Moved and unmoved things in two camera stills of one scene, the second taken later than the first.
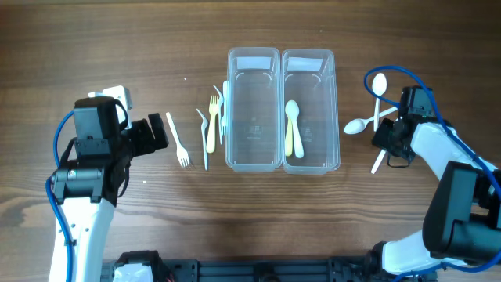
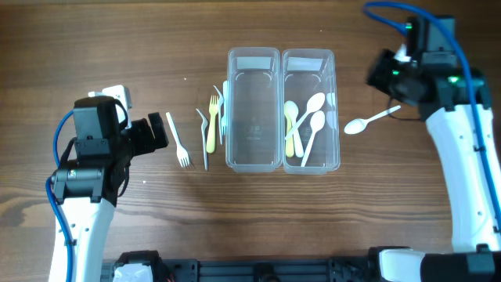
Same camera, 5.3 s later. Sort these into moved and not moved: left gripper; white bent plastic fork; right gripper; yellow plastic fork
Moved: right gripper
Not moved: yellow plastic fork; left gripper; white bent plastic fork
